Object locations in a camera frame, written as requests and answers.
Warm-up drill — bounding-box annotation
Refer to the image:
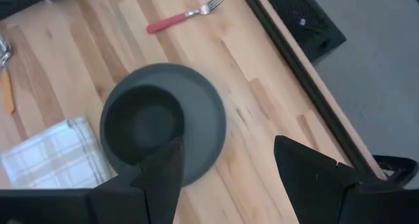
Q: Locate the orange-handled metal spoon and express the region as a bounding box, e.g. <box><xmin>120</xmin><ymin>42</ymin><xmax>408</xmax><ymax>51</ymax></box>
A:
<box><xmin>0</xmin><ymin>33</ymin><xmax>16</xmax><ymax>115</ymax></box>

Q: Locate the black round bowl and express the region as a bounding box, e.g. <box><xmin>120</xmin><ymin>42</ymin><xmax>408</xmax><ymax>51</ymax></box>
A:
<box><xmin>103</xmin><ymin>84</ymin><xmax>185</xmax><ymax>167</ymax></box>

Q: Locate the grey round plate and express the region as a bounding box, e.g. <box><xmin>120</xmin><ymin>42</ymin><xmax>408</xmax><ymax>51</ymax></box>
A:
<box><xmin>100</xmin><ymin>62</ymin><xmax>227</xmax><ymax>188</ymax></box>

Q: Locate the red-handled metal fork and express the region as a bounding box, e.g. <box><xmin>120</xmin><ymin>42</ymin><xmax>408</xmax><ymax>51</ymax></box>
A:
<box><xmin>146</xmin><ymin>0</ymin><xmax>226</xmax><ymax>35</ymax></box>

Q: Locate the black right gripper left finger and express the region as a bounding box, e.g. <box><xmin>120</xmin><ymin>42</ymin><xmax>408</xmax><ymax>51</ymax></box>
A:
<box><xmin>0</xmin><ymin>136</ymin><xmax>186</xmax><ymax>224</ymax></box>

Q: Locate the black metal table frame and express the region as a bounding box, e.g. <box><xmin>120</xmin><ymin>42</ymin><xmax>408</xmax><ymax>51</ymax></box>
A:
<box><xmin>237</xmin><ymin>0</ymin><xmax>387</xmax><ymax>182</ymax></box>

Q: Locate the white plaid cloth napkin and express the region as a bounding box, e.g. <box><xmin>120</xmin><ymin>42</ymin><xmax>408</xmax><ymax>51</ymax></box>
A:
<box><xmin>0</xmin><ymin>117</ymin><xmax>114</xmax><ymax>189</ymax></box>

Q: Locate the black perforated box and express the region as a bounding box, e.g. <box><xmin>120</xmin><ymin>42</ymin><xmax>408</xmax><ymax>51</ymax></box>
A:
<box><xmin>260</xmin><ymin>0</ymin><xmax>347</xmax><ymax>64</ymax></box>

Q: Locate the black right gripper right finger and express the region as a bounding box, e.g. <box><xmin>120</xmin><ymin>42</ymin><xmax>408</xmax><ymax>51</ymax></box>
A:
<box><xmin>274</xmin><ymin>135</ymin><xmax>419</xmax><ymax>224</ymax></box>

